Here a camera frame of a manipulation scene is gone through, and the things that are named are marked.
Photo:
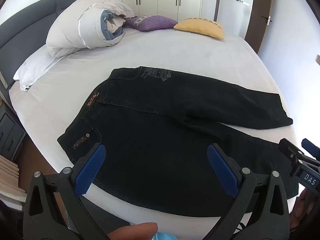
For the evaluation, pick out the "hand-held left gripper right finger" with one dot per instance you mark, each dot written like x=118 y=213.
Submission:
x=221 y=166

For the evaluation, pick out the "wall control panel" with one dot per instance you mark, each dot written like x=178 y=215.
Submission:
x=243 y=2

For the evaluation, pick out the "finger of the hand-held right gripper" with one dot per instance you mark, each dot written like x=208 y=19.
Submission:
x=311 y=147
x=291 y=150

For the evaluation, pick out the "bed with white sheet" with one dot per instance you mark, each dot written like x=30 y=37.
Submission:
x=175 y=52

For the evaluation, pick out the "beige folded stack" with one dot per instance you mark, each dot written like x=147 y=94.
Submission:
x=10 y=177

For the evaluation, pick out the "purple cushion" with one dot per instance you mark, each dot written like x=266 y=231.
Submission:
x=150 y=22

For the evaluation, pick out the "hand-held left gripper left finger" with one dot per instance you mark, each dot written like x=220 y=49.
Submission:
x=93 y=166

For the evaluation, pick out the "light blue object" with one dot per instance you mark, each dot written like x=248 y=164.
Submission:
x=163 y=237

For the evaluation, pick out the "person's left hand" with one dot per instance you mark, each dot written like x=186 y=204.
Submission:
x=132 y=231

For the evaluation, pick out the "black denim pants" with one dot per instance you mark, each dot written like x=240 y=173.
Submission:
x=162 y=155

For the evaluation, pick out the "yellow cushion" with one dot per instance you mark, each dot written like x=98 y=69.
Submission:
x=200 y=27

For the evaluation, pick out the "grey upholstered headboard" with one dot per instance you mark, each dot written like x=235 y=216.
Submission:
x=25 y=22

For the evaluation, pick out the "rolled white duvet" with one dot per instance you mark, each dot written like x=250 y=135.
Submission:
x=70 y=22

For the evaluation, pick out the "grey nightstand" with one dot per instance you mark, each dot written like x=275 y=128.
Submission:
x=11 y=132

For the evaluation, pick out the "white pillow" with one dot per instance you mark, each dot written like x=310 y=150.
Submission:
x=35 y=67

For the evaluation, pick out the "brown door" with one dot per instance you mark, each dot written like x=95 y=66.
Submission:
x=260 y=5

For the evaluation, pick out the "person's right hand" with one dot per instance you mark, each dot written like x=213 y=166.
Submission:
x=303 y=205

